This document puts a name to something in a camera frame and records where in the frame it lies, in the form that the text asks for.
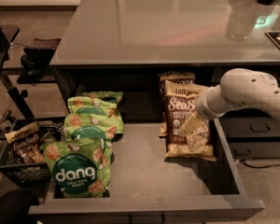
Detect front green dang chip bag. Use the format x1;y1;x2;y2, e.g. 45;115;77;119
41;138;110;198

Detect rear brown chip bag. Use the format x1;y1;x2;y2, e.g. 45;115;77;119
159;71;195;137

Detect rear green dang chip bag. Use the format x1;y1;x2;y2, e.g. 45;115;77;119
83;91;123;104

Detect lower closed grey drawers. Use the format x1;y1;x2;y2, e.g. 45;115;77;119
220;108;280;160

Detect green dang chip bag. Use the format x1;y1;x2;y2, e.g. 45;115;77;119
41;138;110;198
83;91;123;104
67;96;124;133
63;113;118;142

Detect grey glossy counter cabinet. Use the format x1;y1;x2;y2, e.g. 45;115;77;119
50;0;280;121

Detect brown sea salt chip bag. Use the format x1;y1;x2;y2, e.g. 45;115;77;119
164;80;217;161

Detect black chair corner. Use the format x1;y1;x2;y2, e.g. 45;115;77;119
0;189;39;224

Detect dark stool with clamp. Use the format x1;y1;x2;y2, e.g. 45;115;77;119
17;38;61;84

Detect black side table stand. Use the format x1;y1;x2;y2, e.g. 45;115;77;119
0;4;35;119

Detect black plastic crate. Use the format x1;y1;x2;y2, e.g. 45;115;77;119
0;117;64;187

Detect open grey top drawer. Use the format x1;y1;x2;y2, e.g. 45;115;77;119
28;93;266;224

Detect black cable on floor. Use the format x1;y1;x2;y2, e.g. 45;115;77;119
239;159;280;170

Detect brown chip bag in crate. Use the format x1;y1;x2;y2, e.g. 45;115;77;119
6;121;45;163

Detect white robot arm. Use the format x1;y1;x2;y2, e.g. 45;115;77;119
178;68;280;136

